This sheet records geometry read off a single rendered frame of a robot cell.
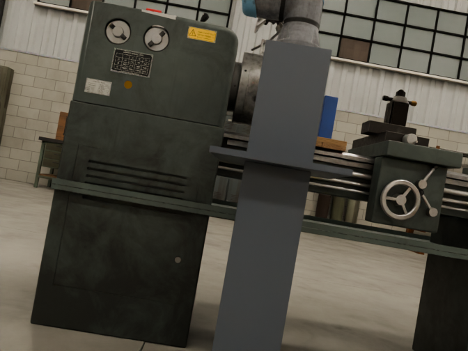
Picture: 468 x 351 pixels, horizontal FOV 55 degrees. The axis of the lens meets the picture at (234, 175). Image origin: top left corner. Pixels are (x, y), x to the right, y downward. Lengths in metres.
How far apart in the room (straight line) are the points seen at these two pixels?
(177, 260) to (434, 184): 1.05
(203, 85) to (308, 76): 0.52
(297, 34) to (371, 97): 7.82
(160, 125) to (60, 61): 7.63
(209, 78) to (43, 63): 7.77
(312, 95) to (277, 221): 0.39
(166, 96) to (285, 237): 0.75
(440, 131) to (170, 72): 8.15
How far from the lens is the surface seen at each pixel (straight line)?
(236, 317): 1.39
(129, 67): 1.81
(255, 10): 1.52
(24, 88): 9.45
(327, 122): 2.02
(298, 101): 1.36
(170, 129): 1.75
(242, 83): 1.87
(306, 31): 1.46
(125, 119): 1.78
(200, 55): 1.79
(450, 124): 9.73
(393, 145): 1.82
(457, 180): 2.11
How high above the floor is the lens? 0.66
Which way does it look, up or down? 1 degrees up
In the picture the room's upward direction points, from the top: 10 degrees clockwise
